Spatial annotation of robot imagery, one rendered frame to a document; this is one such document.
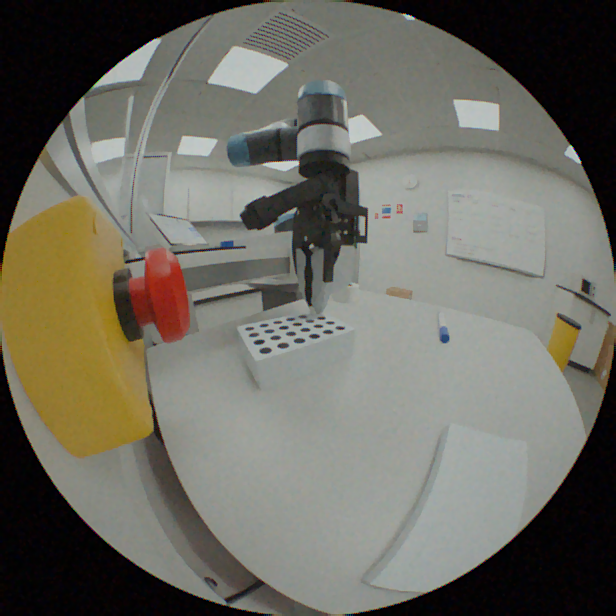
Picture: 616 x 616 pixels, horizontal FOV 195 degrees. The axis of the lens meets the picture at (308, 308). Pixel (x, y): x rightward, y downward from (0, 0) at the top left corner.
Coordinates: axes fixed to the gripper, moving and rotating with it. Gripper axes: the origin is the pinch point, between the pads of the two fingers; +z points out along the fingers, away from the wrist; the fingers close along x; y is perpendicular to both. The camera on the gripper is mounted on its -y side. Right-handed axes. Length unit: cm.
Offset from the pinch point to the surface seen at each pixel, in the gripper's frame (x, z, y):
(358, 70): 66, -200, 99
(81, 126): -11.1, -16.8, -21.9
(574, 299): -156, -3, 279
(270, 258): 13.1, -5.9, -0.8
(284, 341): -5.1, 1.6, -6.7
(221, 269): 10.4, -5.0, -10.5
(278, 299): 52, 15, 17
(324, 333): -5.1, 2.1, -1.5
